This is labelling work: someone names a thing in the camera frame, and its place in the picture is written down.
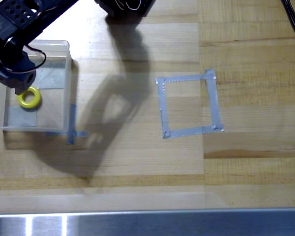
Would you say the yellow ring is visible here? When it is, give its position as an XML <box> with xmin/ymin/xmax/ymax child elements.
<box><xmin>16</xmin><ymin>86</ymin><xmax>43</xmax><ymax>110</ymax></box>

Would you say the clear plastic container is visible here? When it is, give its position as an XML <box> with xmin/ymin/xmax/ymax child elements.
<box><xmin>0</xmin><ymin>39</ymin><xmax>72</xmax><ymax>131</ymax></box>

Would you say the grey tape patch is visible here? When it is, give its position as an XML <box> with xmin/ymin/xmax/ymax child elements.
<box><xmin>35</xmin><ymin>66</ymin><xmax>66</xmax><ymax>90</ymax></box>
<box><xmin>6</xmin><ymin>106</ymin><xmax>38</xmax><ymax>127</ymax></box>

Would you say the thin black servo wire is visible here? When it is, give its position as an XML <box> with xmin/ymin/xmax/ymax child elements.
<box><xmin>4</xmin><ymin>43</ymin><xmax>47</xmax><ymax>74</ymax></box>

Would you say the grey duct tape strip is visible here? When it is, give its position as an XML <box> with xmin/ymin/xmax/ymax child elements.
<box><xmin>162</xmin><ymin>124</ymin><xmax>225</xmax><ymax>139</ymax></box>
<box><xmin>156</xmin><ymin>78</ymin><xmax>172</xmax><ymax>139</ymax></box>
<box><xmin>156</xmin><ymin>72</ymin><xmax>216</xmax><ymax>85</ymax></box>
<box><xmin>204</xmin><ymin>69</ymin><xmax>225</xmax><ymax>133</ymax></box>

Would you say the shiny metal rail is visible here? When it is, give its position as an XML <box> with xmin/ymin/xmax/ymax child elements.
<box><xmin>0</xmin><ymin>208</ymin><xmax>295</xmax><ymax>236</ymax></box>

